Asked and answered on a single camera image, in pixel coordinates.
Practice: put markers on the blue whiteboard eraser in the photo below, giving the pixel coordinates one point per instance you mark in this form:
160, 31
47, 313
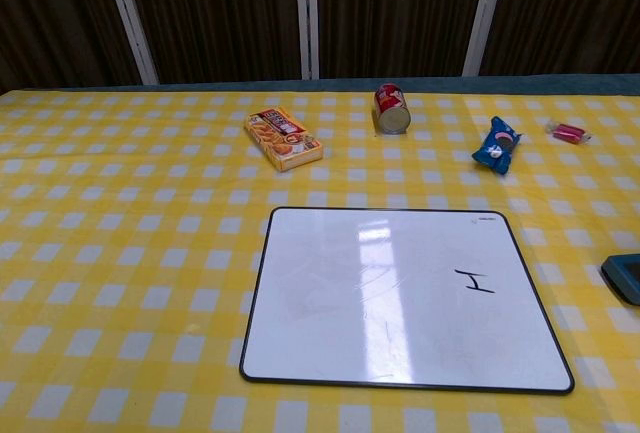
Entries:
625, 273

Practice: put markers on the orange biscuit box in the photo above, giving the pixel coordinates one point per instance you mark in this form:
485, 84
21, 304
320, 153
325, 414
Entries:
282, 139

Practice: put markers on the red snack can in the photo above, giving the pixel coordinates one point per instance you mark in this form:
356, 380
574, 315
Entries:
392, 110

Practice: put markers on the blue cookie packet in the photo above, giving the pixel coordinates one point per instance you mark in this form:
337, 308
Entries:
496, 147

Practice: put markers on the yellow white checkered tablecloth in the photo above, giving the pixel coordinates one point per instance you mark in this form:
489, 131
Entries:
125, 253

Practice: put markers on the pink wrapped candy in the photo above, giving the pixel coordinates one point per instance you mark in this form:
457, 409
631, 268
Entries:
568, 132

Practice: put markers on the small white whiteboard black frame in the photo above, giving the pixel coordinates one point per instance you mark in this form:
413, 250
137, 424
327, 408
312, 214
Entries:
350, 313

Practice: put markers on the white partition frame post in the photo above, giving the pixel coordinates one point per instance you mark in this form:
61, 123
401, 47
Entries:
480, 13
307, 15
131, 18

